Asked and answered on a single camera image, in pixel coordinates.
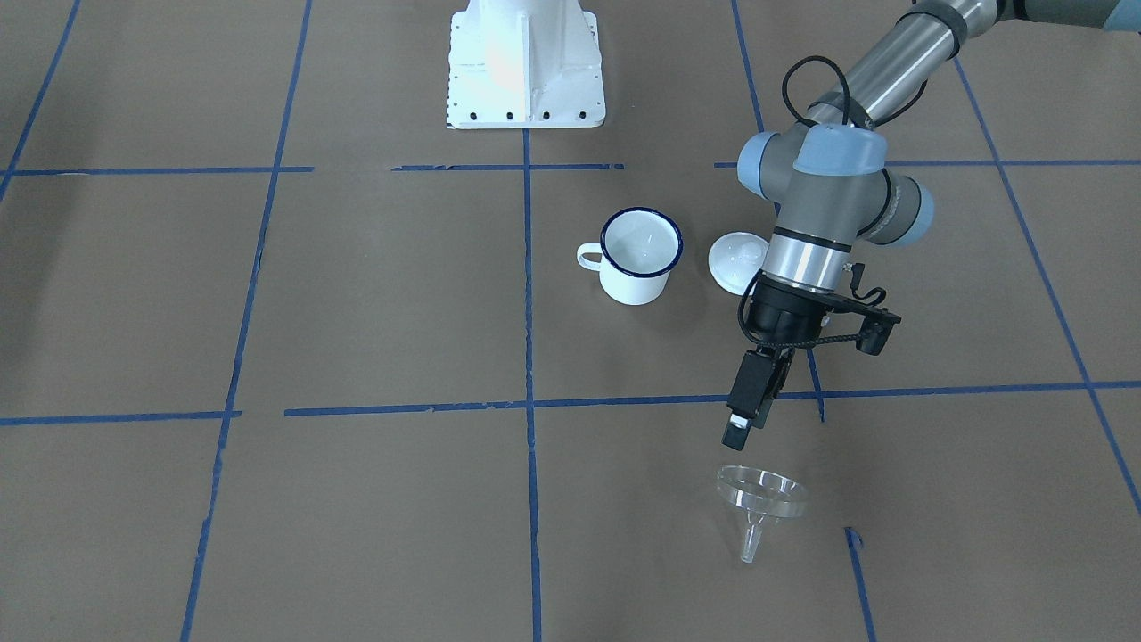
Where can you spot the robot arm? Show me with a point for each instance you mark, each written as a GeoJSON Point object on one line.
{"type": "Point", "coordinates": [827, 174]}

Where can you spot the white enamel mug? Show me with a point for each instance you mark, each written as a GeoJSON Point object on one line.
{"type": "Point", "coordinates": [634, 255]}

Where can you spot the clear plastic funnel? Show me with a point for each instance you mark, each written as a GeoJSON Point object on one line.
{"type": "Point", "coordinates": [764, 497]}

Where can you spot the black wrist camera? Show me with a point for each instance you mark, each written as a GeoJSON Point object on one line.
{"type": "Point", "coordinates": [875, 331]}

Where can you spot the white mug lid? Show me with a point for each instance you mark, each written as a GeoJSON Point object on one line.
{"type": "Point", "coordinates": [734, 259]}

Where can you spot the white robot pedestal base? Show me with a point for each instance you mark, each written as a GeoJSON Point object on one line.
{"type": "Point", "coordinates": [524, 64]}

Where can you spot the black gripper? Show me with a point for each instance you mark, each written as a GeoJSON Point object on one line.
{"type": "Point", "coordinates": [783, 319]}

